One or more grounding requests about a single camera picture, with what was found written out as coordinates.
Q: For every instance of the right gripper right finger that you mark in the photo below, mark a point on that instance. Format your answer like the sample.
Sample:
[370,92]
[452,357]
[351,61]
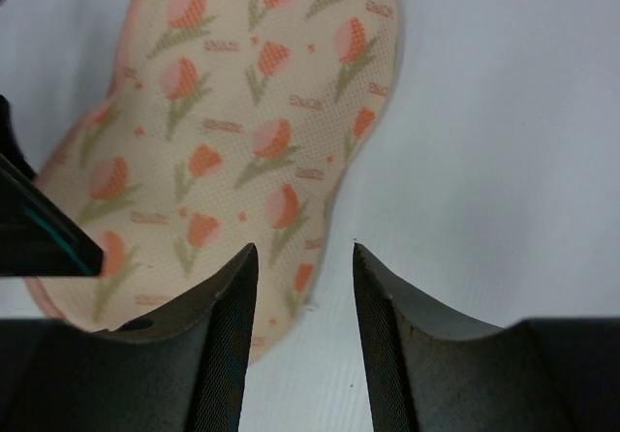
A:
[430,367]

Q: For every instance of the floral mesh laundry bag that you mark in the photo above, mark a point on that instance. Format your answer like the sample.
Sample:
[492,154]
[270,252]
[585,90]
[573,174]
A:
[227,122]

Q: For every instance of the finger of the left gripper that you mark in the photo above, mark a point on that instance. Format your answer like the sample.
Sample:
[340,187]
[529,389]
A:
[37,239]

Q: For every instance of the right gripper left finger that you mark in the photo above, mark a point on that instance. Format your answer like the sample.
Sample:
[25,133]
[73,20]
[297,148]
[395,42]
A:
[180,367]

